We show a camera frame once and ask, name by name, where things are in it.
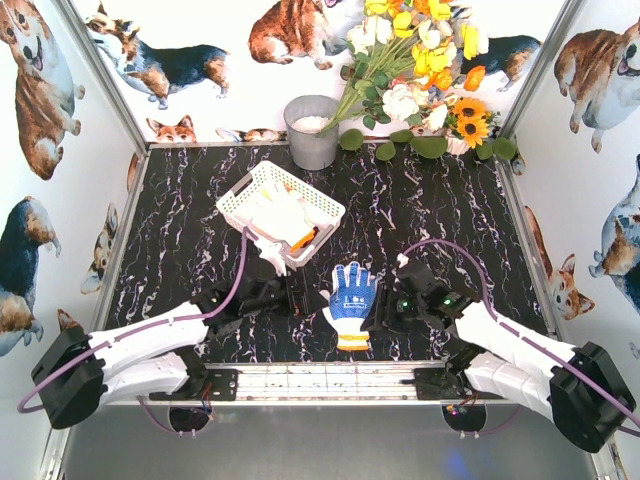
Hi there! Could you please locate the blue dotted white glove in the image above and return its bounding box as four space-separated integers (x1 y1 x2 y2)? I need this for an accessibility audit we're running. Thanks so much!
321 261 378 352

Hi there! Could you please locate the yellow dotted white glove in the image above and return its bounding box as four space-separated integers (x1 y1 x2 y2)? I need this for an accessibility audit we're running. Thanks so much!
249 182 316 252

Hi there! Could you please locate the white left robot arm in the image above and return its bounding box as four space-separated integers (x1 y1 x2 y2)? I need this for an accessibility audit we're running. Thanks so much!
31 255 322 430

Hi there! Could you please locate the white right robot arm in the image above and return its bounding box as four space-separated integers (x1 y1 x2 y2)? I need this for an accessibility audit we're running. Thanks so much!
364 258 636 453

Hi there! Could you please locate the white perforated storage basket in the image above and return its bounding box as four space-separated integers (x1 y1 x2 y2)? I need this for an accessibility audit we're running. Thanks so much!
216 161 345 276

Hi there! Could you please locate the grey metal bucket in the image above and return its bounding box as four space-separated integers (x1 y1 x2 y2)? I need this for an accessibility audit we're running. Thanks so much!
283 95 339 171

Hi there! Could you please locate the artificial flower bouquet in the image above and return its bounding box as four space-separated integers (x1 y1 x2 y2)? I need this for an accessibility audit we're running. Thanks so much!
321 1 539 161

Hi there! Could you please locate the aluminium front rail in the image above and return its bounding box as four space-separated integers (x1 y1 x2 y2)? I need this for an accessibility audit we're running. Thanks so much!
144 362 506 404

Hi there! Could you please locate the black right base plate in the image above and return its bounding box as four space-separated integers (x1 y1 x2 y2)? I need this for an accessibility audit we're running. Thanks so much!
400 368 498 401

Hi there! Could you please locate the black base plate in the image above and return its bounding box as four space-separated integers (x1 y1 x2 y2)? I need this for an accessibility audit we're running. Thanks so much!
400 368 498 401
201 369 239 402

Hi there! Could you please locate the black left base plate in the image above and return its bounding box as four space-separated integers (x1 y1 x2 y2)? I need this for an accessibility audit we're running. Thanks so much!
201 369 239 402

